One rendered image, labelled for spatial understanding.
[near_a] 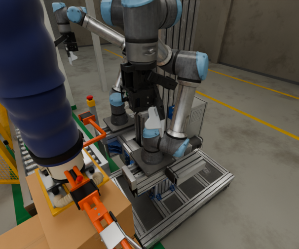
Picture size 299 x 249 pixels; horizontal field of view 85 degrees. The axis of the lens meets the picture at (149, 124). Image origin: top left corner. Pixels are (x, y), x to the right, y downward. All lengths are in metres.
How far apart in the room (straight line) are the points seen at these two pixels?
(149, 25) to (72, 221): 0.94
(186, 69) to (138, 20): 0.45
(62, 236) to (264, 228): 1.89
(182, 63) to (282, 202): 2.15
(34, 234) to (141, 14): 1.49
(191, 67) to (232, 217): 1.76
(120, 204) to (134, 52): 0.82
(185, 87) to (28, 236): 1.42
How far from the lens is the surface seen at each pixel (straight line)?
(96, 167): 1.01
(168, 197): 1.87
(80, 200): 0.75
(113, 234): 0.68
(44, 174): 1.10
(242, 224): 2.20
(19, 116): 0.72
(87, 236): 0.98
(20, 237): 1.62
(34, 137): 0.76
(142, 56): 0.38
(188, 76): 0.78
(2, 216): 2.56
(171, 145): 0.87
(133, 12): 0.38
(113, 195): 1.04
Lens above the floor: 1.82
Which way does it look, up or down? 36 degrees down
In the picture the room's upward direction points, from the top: straight up
